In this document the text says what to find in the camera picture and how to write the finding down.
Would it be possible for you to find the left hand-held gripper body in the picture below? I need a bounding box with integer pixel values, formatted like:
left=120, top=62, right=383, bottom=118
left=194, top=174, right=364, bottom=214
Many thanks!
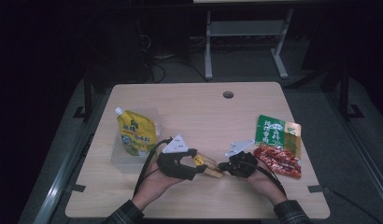
left=156, top=133, right=197, bottom=181

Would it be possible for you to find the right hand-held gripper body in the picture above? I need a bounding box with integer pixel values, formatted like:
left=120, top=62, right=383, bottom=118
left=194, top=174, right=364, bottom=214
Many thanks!
left=225, top=139, right=259, bottom=179

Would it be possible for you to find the yellow spouted drink pouch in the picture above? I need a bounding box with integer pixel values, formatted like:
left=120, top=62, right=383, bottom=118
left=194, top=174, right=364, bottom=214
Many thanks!
left=114, top=106, right=158, bottom=158

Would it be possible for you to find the clear plastic container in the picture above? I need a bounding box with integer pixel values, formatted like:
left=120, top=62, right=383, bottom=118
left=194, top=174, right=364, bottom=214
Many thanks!
left=109, top=107, right=162, bottom=175

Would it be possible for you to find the green and red snack packet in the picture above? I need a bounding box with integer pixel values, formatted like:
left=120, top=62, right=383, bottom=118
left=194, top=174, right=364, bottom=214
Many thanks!
left=254, top=114, right=303, bottom=179

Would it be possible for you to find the person's left hand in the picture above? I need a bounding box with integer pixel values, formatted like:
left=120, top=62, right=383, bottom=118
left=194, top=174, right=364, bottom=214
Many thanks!
left=132, top=160, right=184, bottom=211

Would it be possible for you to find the person's right hand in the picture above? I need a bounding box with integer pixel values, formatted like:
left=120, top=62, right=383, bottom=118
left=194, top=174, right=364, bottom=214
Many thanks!
left=247, top=167, right=288, bottom=206

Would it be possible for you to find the black metal stand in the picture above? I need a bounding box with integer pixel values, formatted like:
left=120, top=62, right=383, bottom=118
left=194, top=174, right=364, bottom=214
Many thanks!
left=72, top=69, right=94, bottom=122
left=338, top=63, right=365, bottom=120

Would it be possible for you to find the left hand-held gripper cable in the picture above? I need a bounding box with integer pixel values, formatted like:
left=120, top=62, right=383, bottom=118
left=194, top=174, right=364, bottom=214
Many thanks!
left=133, top=137, right=174, bottom=197

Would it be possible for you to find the black table edge bracket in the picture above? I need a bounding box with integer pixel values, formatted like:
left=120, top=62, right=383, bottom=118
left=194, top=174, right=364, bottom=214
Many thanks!
left=306, top=185, right=332, bottom=194
left=66, top=184, right=87, bottom=194

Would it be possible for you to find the black floor cable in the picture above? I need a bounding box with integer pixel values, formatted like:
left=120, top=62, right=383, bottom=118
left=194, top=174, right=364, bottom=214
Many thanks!
left=150, top=59, right=209, bottom=84

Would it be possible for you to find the aluminium rail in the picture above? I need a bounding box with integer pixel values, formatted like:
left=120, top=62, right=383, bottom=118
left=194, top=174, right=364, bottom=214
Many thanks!
left=32, top=133, right=95, bottom=224
left=324, top=92, right=383, bottom=200

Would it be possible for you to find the black cable at bracket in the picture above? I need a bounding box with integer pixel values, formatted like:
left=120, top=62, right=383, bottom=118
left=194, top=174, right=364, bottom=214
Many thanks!
left=329, top=189, right=383, bottom=224

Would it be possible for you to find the grey metal table frame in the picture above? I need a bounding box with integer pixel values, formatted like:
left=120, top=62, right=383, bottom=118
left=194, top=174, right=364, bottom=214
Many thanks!
left=192, top=0, right=305, bottom=80

